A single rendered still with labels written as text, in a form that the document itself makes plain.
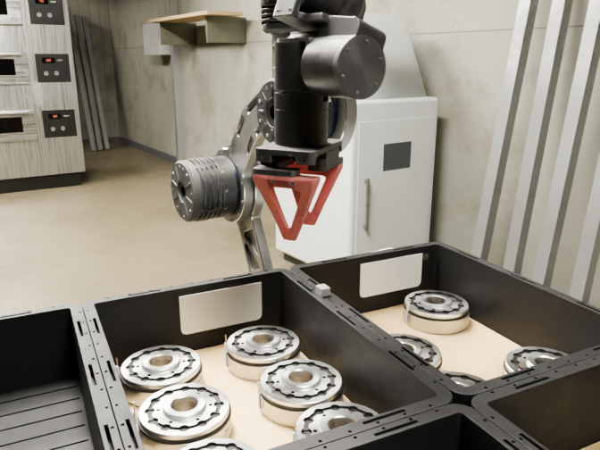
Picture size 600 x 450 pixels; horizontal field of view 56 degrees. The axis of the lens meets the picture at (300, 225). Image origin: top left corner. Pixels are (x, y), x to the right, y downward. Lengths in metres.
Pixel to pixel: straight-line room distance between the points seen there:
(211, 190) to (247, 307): 0.75
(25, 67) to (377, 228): 3.92
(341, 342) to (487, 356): 0.24
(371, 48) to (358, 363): 0.37
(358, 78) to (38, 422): 0.54
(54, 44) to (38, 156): 1.07
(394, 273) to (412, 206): 2.34
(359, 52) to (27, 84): 5.58
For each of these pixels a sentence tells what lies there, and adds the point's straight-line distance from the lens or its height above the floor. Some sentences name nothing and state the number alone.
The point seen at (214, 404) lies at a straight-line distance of 0.69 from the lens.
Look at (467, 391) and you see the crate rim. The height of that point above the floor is 0.93.
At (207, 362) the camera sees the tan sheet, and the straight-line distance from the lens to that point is 0.83.
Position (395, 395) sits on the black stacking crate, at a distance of 0.65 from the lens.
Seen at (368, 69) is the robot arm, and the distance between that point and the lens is 0.54.
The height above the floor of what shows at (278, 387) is 0.86.
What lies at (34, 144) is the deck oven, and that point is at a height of 0.45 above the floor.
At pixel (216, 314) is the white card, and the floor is 0.88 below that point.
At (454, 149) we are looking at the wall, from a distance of 3.50.
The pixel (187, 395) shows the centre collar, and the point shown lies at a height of 0.87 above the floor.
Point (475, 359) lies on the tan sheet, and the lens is 0.87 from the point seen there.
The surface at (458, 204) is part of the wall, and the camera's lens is 3.52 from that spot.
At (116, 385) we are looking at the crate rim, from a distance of 0.61.
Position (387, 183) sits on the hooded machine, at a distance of 3.13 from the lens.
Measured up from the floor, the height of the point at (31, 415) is 0.83.
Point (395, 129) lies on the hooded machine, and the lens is 3.11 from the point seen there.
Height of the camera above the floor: 1.24
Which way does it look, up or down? 16 degrees down
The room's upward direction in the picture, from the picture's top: straight up
